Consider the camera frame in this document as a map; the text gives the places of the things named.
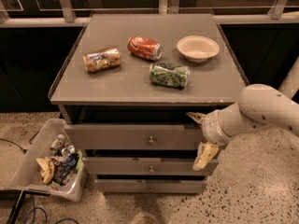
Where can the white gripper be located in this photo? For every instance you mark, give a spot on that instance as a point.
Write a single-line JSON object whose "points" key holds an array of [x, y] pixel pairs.
{"points": [[211, 129]]}

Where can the grey top drawer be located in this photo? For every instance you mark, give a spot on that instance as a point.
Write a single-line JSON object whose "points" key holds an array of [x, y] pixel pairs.
{"points": [[134, 137]]}

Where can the grey drawer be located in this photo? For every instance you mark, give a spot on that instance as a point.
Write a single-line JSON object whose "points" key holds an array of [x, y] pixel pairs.
{"points": [[144, 166], [134, 137], [150, 186]]}

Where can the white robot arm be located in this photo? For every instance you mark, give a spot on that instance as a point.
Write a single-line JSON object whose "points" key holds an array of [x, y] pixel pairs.
{"points": [[257, 107]]}

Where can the grey drawer cabinet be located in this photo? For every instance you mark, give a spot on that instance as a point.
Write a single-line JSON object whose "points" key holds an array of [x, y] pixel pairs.
{"points": [[124, 95]]}

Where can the grey bottom drawer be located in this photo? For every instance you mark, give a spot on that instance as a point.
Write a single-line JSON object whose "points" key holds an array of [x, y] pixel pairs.
{"points": [[150, 186]]}

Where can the grey middle drawer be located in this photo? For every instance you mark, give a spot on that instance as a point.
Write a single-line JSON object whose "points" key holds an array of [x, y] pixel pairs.
{"points": [[144, 166]]}

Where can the green can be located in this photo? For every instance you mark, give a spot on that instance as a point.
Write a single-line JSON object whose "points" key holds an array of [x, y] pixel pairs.
{"points": [[169, 74]]}

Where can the white paper bowl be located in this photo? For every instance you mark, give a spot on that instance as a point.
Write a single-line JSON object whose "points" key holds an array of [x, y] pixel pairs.
{"points": [[198, 49]]}

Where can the red soda can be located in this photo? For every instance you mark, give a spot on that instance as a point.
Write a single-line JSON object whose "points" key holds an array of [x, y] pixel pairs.
{"points": [[145, 48]]}

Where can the gold brown can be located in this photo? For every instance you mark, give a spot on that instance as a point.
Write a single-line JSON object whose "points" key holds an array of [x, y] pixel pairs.
{"points": [[102, 59]]}

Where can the metal window railing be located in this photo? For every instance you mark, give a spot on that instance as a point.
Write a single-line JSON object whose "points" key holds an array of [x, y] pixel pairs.
{"points": [[53, 13]]}

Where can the dark snack wrapper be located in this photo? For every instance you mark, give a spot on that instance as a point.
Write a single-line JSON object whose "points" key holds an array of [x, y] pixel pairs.
{"points": [[64, 168]]}

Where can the small can in bin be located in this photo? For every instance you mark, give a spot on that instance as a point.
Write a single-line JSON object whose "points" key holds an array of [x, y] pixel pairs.
{"points": [[58, 143]]}

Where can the clear plastic trash bin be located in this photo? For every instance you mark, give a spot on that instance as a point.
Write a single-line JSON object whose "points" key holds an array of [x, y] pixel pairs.
{"points": [[28, 177]]}

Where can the crumpled tan paper bag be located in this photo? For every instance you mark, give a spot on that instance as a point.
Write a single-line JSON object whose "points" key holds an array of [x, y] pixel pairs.
{"points": [[47, 171]]}

